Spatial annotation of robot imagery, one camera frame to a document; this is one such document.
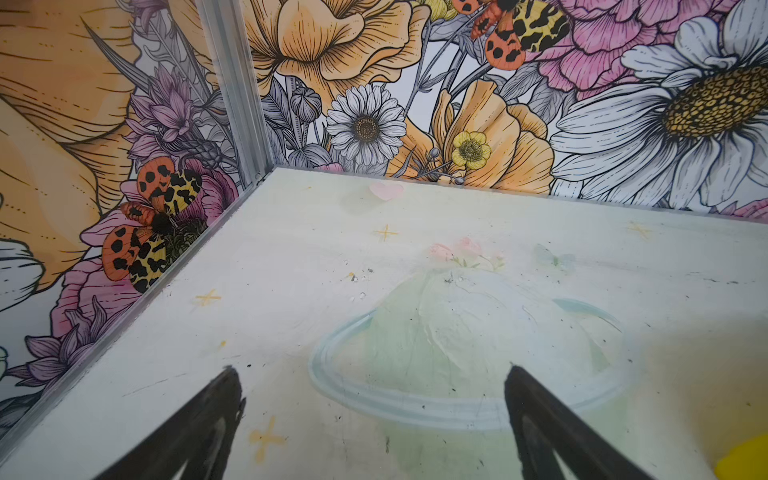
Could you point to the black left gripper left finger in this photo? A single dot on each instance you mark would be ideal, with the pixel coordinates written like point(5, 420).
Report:
point(195, 442)

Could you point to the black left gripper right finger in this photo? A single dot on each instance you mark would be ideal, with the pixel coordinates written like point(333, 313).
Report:
point(551, 438)

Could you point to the yellow plastic bin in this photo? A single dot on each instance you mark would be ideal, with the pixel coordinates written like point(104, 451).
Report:
point(747, 461)

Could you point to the aluminium corner post left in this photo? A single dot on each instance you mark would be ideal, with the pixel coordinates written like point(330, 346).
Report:
point(225, 27)

